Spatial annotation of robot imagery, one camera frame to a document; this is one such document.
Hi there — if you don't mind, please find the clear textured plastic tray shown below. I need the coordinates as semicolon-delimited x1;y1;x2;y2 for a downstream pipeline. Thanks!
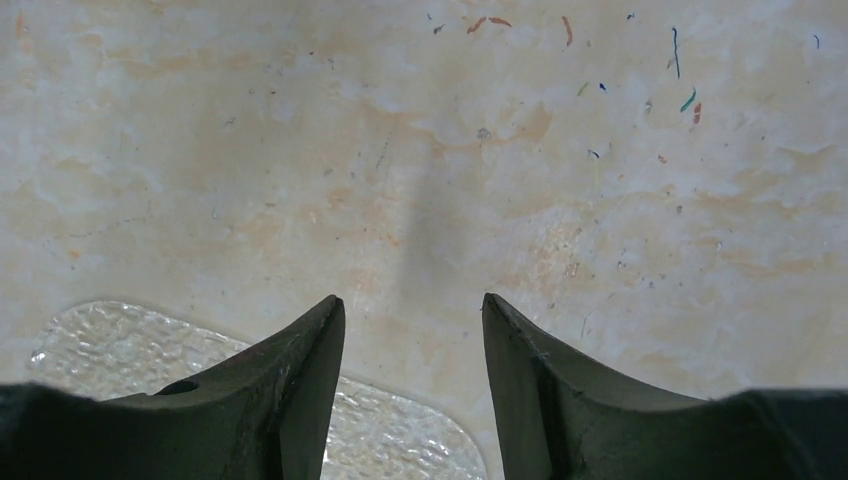
28;301;487;479

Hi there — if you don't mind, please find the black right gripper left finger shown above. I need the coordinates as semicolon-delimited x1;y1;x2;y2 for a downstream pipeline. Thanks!
105;295;345;479

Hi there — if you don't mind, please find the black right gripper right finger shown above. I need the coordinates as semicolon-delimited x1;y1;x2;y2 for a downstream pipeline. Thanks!
482;293;729;479

